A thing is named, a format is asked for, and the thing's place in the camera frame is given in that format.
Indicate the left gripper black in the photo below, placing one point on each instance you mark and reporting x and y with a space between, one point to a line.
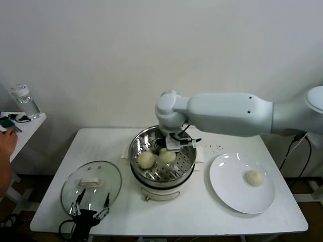
85 221

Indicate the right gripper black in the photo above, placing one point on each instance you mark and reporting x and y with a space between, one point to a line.
162 142

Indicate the white steamed baozi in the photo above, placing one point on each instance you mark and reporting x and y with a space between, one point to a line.
167 156
254 177
146 160

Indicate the round glass pot lid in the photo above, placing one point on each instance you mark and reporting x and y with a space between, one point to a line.
108 174

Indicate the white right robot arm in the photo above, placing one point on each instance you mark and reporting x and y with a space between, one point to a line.
227 113

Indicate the stainless steel steamer basket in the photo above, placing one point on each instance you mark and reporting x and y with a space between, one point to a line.
184 161

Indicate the person's bare hand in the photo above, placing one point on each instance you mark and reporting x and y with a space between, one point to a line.
7 146

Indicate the cream electric cooker pot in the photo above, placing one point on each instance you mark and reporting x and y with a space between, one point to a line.
159 192

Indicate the large white plate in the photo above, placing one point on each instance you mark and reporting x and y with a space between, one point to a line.
227 176

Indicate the white side table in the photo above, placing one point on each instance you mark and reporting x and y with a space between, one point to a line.
27 136

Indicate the green key fob with keys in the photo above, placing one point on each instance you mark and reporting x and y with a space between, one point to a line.
6 123

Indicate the clear plastic water bottle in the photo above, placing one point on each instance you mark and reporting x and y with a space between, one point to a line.
26 106

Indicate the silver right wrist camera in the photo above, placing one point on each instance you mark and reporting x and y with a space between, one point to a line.
174 145

